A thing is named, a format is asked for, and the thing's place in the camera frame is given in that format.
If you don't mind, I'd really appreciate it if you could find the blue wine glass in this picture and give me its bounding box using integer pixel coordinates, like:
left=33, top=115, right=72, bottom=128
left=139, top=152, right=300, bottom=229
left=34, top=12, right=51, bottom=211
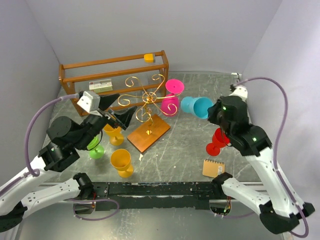
left=180, top=96, right=214, bottom=119

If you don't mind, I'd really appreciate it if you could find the red wine glass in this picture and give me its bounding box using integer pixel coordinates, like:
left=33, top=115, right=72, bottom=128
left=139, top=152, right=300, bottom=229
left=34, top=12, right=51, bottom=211
left=206, top=128, right=230, bottom=157

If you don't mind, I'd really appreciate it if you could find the pink wine glass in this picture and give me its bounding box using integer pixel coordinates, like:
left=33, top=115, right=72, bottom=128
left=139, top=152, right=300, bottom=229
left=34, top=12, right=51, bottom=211
left=160, top=79, right=185, bottom=117

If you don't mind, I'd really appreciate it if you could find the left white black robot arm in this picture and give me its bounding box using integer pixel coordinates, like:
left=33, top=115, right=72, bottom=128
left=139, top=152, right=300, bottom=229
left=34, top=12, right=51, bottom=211
left=0, top=91, right=137, bottom=232

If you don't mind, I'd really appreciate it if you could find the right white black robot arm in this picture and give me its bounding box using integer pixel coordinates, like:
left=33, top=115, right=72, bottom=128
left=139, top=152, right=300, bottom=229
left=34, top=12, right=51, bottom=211
left=208, top=95, right=315, bottom=234

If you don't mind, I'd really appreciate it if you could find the orange wine glass rear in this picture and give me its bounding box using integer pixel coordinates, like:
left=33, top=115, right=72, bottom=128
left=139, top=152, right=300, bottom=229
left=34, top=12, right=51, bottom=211
left=103, top=124, right=124, bottom=146

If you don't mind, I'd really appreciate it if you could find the orange wine glass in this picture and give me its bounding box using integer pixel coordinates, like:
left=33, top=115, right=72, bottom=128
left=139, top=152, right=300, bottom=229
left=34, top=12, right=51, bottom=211
left=110, top=148, right=134, bottom=178
left=103, top=124, right=124, bottom=146

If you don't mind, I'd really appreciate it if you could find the wooden shelf rack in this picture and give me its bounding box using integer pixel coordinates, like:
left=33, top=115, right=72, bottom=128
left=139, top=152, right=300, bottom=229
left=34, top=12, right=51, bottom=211
left=58, top=50, right=169, bottom=110

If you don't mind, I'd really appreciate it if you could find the green wine glass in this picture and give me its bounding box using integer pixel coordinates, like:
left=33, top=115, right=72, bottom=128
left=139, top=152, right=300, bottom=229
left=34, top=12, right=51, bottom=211
left=87, top=136, right=105, bottom=159

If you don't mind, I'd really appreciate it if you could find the orange wine glass front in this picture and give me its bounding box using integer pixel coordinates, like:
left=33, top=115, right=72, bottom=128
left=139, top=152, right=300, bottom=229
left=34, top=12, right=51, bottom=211
left=110, top=148, right=134, bottom=178

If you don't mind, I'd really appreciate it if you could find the small white green box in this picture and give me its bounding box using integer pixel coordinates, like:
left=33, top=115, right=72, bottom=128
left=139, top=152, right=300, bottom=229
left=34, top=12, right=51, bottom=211
left=89, top=78, right=113, bottom=93

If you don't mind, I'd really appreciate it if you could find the brown spiral notepad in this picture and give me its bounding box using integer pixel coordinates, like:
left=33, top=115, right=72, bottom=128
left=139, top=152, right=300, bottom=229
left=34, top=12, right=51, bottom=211
left=202, top=159, right=225, bottom=178

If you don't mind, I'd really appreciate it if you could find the yellow grey block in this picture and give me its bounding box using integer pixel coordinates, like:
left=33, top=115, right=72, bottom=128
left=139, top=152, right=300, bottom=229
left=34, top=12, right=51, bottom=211
left=143, top=53, right=156, bottom=63

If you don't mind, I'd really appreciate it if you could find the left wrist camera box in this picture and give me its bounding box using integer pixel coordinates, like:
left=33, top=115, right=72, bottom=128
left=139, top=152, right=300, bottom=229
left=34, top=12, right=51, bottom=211
left=77, top=91, right=101, bottom=115

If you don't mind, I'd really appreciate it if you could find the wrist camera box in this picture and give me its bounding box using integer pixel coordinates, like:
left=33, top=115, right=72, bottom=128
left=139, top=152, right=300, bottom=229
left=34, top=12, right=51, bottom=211
left=77, top=91, right=101, bottom=115
left=229, top=84, right=248, bottom=102

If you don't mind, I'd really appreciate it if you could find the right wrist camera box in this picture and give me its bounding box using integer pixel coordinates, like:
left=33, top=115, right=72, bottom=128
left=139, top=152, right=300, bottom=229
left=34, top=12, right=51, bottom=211
left=229, top=84, right=248, bottom=102

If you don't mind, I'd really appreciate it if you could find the gold wire wine glass rack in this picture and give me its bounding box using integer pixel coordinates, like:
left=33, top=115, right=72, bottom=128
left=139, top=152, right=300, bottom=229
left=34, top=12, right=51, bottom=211
left=127, top=73, right=179, bottom=153

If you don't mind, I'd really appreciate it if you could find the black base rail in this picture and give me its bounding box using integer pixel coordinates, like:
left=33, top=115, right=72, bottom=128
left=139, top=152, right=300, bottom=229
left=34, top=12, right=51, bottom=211
left=85, top=181, right=227, bottom=211

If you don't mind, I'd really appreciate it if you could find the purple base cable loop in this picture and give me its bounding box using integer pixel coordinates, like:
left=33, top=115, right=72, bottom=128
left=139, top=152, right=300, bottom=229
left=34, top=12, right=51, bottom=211
left=67, top=198, right=120, bottom=221

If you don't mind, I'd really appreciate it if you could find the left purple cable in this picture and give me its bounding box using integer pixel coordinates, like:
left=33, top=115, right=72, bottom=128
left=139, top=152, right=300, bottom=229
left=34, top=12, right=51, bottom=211
left=0, top=93, right=81, bottom=198

